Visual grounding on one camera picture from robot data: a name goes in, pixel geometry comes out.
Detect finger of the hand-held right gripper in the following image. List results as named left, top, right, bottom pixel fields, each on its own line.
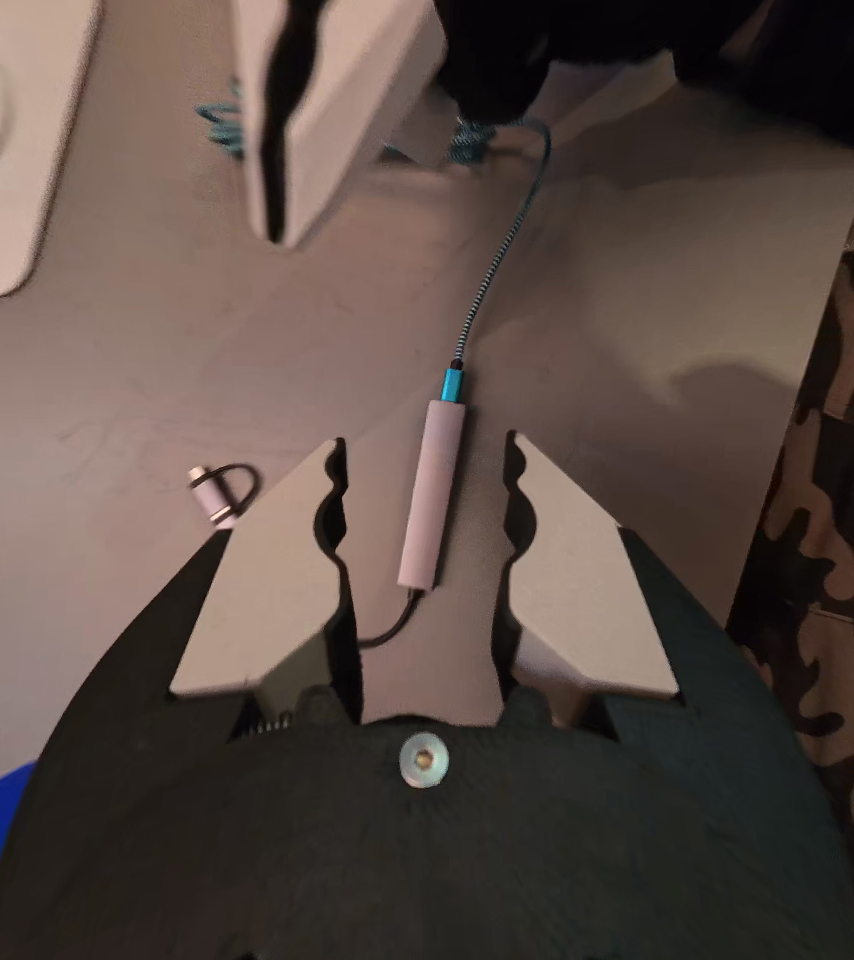
left=232, top=0, right=287, bottom=241
left=277, top=0, right=448, bottom=249

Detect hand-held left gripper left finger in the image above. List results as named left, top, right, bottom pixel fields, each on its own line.
left=169, top=437, right=364, bottom=717

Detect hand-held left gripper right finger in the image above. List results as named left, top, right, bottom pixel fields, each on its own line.
left=498, top=429, right=680, bottom=699

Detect grey usb hub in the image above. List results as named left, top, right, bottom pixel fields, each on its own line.
left=187, top=399, right=467, bottom=650

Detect teal braided usb cable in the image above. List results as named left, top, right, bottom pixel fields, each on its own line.
left=194, top=78, right=554, bottom=404

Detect person's camouflage trousers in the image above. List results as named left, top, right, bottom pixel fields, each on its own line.
left=727, top=150, right=854, bottom=960

